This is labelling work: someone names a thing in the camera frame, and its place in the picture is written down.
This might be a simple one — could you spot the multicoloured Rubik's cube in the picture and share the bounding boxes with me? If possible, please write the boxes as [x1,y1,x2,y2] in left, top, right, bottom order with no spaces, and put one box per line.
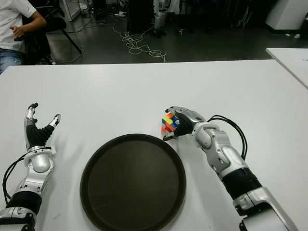
[160,112,181,133]

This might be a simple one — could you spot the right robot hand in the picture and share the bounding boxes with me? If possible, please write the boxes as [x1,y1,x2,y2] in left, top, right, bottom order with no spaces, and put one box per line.
[162,105,207,141]

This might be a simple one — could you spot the metal folding stand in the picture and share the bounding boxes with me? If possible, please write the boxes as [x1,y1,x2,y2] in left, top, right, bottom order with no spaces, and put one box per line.
[237,6,252,28]

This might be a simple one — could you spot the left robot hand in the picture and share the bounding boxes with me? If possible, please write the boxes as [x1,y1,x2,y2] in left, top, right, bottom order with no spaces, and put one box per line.
[23,103,62,149]

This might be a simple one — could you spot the black office chair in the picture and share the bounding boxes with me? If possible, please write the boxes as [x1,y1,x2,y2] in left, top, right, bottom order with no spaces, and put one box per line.
[23,6,82,65]

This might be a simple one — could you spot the white side table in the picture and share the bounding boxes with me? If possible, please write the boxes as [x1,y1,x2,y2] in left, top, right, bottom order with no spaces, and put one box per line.
[265,47,308,90]

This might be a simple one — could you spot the white framed cabinet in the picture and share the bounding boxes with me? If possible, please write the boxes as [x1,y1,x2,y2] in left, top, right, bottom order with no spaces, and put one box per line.
[61,0,81,22]

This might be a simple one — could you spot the white cabinet black base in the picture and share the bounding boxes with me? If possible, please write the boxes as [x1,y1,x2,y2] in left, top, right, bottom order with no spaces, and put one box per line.
[264,0,308,31]

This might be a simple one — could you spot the right arm black cables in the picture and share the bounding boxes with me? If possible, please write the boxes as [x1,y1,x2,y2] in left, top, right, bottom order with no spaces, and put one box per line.
[208,115,248,161]

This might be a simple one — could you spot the seated person white shirt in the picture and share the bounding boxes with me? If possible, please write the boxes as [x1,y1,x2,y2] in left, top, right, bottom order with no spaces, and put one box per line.
[0,0,47,74]

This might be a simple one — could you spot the tall black cabinet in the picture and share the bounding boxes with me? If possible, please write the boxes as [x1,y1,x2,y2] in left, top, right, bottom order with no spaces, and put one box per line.
[128,0,154,33]

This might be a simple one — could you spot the dark round plate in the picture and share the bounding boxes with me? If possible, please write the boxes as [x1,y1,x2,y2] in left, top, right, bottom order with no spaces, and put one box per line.
[79,133,187,231]

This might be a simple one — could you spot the grey humanoid robot legs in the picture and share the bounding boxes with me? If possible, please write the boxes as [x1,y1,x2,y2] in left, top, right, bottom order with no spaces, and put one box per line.
[153,0,171,38]

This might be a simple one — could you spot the left arm black cables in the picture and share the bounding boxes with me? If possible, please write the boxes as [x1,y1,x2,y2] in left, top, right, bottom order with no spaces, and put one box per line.
[2,154,32,200]

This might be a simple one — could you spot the arm black cables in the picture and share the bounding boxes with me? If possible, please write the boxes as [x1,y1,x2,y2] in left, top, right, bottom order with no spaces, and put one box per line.
[2,154,32,200]
[208,115,248,161]

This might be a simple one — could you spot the tangled white floor cable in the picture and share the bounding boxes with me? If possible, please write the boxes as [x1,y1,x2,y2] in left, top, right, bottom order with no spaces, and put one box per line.
[113,14,168,63]

